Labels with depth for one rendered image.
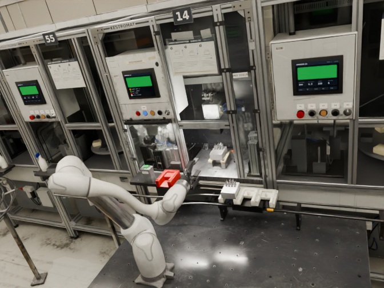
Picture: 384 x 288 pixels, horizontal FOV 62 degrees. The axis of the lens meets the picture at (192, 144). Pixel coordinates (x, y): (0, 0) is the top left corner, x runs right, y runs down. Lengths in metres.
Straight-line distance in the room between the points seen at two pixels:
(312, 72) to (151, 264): 1.34
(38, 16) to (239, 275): 6.91
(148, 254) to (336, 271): 1.00
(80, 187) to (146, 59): 0.95
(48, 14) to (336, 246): 6.86
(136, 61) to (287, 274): 1.56
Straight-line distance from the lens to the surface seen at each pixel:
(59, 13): 7.48
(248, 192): 2.15
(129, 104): 2.34
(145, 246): 1.85
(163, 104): 2.20
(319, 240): 2.11
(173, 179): 2.31
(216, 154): 2.36
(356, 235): 2.17
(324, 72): 1.83
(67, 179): 1.64
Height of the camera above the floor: 2.13
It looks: 25 degrees down
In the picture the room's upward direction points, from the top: 12 degrees counter-clockwise
